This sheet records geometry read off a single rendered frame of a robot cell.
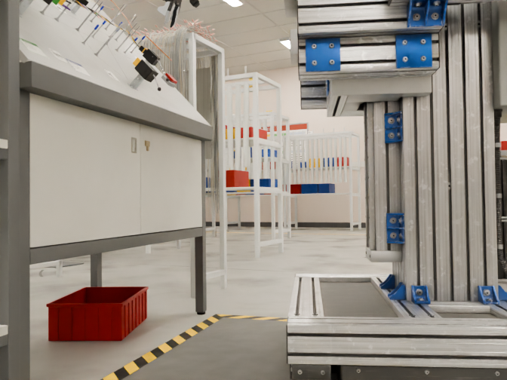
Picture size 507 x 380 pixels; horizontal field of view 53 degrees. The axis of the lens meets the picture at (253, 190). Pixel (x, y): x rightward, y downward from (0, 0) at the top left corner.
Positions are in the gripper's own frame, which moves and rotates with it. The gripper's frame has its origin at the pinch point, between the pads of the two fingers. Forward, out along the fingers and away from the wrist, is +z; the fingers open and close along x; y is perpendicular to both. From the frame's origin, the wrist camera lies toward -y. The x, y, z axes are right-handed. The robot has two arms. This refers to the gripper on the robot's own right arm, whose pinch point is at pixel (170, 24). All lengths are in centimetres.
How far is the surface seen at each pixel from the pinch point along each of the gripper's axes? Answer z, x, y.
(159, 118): 35, 34, -18
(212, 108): 33, -93, -9
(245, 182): 107, -302, -21
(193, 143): 45, -4, -24
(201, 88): 24, -96, 2
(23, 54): 24, 96, 1
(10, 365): 90, 117, -26
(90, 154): 48, 71, -12
